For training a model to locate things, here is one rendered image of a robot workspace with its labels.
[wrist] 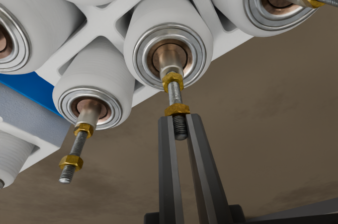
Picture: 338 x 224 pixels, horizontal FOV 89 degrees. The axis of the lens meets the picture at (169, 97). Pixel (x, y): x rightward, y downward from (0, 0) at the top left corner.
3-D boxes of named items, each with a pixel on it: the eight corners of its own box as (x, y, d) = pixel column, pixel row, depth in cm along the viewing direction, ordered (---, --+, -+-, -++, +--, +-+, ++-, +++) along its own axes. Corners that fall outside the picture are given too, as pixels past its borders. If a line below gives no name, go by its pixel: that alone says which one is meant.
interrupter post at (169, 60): (159, 69, 19) (160, 87, 16) (156, 49, 17) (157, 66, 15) (181, 67, 19) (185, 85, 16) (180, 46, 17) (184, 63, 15)
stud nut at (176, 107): (194, 106, 12) (196, 115, 11) (184, 122, 13) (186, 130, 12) (168, 100, 12) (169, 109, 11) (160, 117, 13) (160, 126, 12)
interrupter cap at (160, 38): (140, 90, 21) (140, 93, 20) (124, 25, 16) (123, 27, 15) (202, 83, 21) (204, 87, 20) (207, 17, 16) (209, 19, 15)
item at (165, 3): (141, 39, 35) (133, 98, 21) (130, -18, 28) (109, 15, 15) (188, 34, 35) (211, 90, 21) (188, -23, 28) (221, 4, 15)
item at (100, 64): (145, 34, 34) (140, 92, 20) (132, 72, 40) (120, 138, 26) (94, 14, 31) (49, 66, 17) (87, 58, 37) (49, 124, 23)
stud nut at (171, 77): (186, 75, 15) (188, 81, 14) (179, 90, 16) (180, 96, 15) (165, 69, 14) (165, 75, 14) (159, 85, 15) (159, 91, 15)
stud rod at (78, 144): (93, 116, 21) (71, 180, 15) (92, 121, 21) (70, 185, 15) (85, 114, 20) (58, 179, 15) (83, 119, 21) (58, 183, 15)
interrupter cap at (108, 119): (130, 94, 21) (129, 98, 20) (115, 131, 25) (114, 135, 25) (61, 75, 19) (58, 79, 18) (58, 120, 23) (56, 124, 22)
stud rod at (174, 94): (177, 67, 16) (191, 133, 11) (174, 76, 17) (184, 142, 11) (168, 64, 16) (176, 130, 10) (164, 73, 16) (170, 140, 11)
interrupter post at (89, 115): (104, 103, 22) (97, 124, 19) (100, 116, 23) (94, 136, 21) (83, 98, 21) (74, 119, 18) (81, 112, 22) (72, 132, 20)
